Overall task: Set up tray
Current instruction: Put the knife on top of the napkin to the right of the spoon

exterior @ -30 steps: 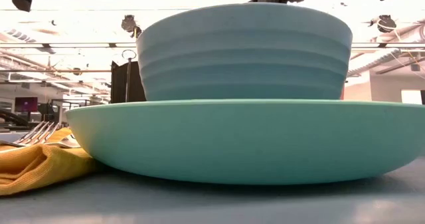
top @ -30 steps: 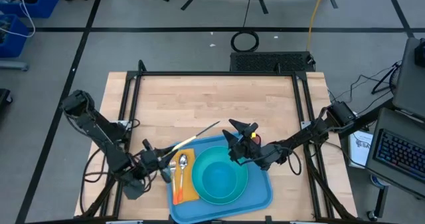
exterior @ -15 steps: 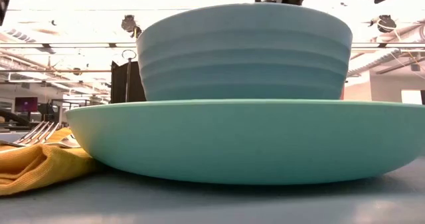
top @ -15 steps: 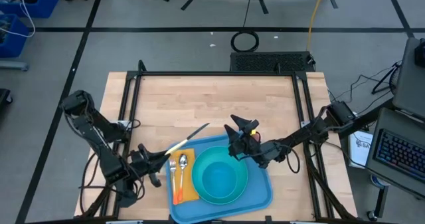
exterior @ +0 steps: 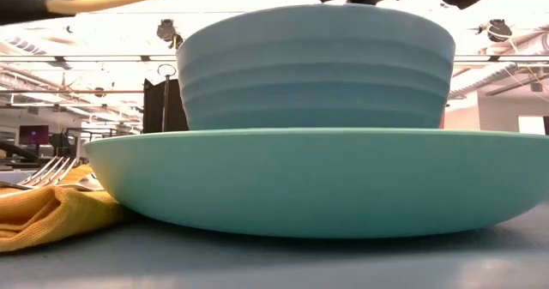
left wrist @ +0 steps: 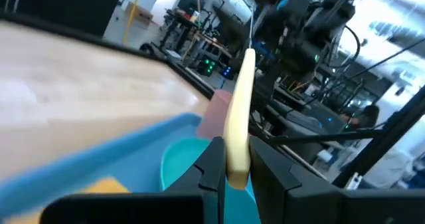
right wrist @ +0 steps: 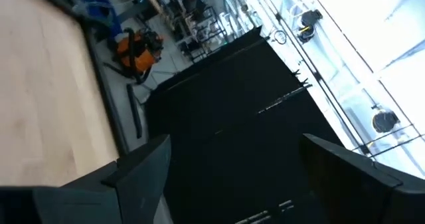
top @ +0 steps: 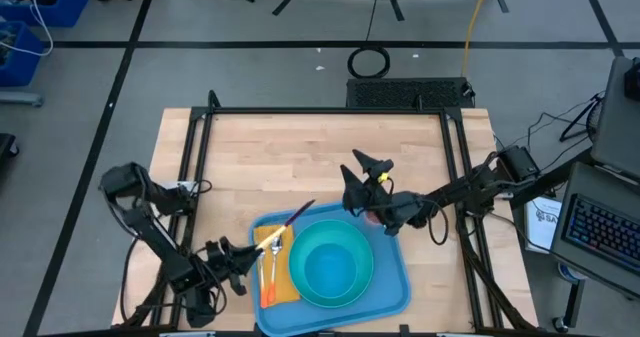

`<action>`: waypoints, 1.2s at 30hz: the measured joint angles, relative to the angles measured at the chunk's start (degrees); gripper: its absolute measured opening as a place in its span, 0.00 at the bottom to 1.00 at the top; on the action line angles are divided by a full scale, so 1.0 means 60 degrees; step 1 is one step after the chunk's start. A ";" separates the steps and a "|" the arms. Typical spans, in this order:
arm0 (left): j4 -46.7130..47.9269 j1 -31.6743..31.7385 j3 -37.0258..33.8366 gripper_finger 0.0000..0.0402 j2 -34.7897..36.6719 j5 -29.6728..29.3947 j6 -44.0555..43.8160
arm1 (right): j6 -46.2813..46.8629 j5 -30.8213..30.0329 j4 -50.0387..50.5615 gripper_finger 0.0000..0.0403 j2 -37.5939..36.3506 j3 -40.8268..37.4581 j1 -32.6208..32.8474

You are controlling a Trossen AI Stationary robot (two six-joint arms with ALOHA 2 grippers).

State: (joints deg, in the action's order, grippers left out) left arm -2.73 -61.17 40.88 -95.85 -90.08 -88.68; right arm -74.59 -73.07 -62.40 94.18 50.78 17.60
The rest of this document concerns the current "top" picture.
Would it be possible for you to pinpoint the white printed paper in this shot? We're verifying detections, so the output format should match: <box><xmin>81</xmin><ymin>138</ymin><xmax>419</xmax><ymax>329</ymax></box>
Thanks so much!
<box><xmin>523</xmin><ymin>196</ymin><xmax>564</xmax><ymax>254</ymax></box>

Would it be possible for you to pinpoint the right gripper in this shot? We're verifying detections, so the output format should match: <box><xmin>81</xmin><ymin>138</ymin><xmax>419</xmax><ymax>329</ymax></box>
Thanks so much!
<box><xmin>339</xmin><ymin>149</ymin><xmax>436</xmax><ymax>237</ymax></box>

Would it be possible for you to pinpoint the black perforated computer case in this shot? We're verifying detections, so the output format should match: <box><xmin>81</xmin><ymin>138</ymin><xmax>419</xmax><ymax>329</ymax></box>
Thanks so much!
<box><xmin>345</xmin><ymin>76</ymin><xmax>476</xmax><ymax>111</ymax></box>

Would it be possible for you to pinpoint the black box device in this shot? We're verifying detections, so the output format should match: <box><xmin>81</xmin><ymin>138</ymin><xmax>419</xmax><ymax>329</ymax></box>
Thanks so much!
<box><xmin>623</xmin><ymin>56</ymin><xmax>640</xmax><ymax>102</ymax></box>

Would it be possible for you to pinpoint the yellow cable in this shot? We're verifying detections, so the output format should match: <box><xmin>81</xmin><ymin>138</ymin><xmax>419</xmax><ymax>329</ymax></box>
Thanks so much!
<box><xmin>459</xmin><ymin>0</ymin><xmax>494</xmax><ymax>78</ymax></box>

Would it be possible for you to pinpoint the blue plastic bin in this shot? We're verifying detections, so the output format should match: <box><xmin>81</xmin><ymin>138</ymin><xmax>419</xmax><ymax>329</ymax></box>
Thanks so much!
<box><xmin>0</xmin><ymin>20</ymin><xmax>45</xmax><ymax>88</ymax></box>
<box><xmin>0</xmin><ymin>0</ymin><xmax>92</xmax><ymax>29</ymax></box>

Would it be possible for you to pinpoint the orange-handled metal fork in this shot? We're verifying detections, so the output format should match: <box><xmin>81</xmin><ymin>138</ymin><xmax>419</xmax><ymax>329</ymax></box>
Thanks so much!
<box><xmin>257</xmin><ymin>249</ymin><xmax>269</xmax><ymax>310</ymax></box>

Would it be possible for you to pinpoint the coiled black cable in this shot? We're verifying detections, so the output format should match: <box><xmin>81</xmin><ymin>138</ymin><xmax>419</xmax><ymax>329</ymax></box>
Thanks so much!
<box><xmin>346</xmin><ymin>45</ymin><xmax>392</xmax><ymax>80</ymax></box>

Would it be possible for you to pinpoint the yellow cloth napkin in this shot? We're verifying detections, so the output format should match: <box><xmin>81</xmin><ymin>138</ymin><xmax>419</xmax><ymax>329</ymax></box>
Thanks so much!
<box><xmin>252</xmin><ymin>222</ymin><xmax>301</xmax><ymax>308</ymax></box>

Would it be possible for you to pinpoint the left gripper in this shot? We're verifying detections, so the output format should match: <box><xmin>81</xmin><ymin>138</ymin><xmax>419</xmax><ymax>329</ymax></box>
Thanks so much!
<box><xmin>202</xmin><ymin>235</ymin><xmax>262</xmax><ymax>298</ymax></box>

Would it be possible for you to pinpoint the black metal table frame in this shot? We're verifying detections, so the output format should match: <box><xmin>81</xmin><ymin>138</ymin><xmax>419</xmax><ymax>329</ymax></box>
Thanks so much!
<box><xmin>112</xmin><ymin>89</ymin><xmax>541</xmax><ymax>337</ymax></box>

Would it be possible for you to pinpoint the black chair base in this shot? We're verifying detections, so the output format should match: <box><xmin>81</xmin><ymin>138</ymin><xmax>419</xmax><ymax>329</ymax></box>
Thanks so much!
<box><xmin>0</xmin><ymin>132</ymin><xmax>20</xmax><ymax>176</ymax></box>

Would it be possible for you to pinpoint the black desk leg caster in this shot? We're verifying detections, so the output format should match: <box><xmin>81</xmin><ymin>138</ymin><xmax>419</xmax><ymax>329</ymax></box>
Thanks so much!
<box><xmin>552</xmin><ymin>276</ymin><xmax>586</xmax><ymax>334</ymax></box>

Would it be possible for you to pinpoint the teal plate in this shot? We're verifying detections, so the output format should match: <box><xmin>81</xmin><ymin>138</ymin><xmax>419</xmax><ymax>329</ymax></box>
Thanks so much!
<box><xmin>287</xmin><ymin>219</ymin><xmax>375</xmax><ymax>309</ymax></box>

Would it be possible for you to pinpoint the cream-handled table knife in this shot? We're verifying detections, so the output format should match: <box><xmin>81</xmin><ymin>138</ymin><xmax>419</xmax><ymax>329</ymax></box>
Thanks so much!
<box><xmin>254</xmin><ymin>199</ymin><xmax>317</xmax><ymax>252</ymax></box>

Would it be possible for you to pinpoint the grey laptop lid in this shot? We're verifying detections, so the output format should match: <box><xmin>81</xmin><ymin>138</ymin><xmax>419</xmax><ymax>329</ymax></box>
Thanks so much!
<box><xmin>589</xmin><ymin>55</ymin><xmax>640</xmax><ymax>181</ymax></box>

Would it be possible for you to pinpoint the blue plastic tray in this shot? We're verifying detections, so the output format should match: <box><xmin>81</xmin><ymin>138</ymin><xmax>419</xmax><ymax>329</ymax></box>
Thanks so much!
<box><xmin>248</xmin><ymin>201</ymin><xmax>412</xmax><ymax>337</ymax></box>

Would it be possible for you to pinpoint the thin black cable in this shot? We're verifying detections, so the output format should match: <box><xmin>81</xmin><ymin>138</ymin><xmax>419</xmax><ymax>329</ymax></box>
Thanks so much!
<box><xmin>364</xmin><ymin>0</ymin><xmax>380</xmax><ymax>43</ymax></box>

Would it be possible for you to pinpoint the grey bin stand foot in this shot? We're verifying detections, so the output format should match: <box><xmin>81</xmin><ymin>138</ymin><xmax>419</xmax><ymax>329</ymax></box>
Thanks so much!
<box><xmin>0</xmin><ymin>90</ymin><xmax>44</xmax><ymax>108</ymax></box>

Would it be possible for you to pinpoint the white cable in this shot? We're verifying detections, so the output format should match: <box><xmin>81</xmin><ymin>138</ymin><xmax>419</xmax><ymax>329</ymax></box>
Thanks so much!
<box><xmin>0</xmin><ymin>0</ymin><xmax>55</xmax><ymax>58</ymax></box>

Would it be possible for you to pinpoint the blue bowl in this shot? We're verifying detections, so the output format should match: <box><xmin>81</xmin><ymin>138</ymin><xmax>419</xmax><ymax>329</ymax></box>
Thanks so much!
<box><xmin>303</xmin><ymin>242</ymin><xmax>359</xmax><ymax>301</ymax></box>

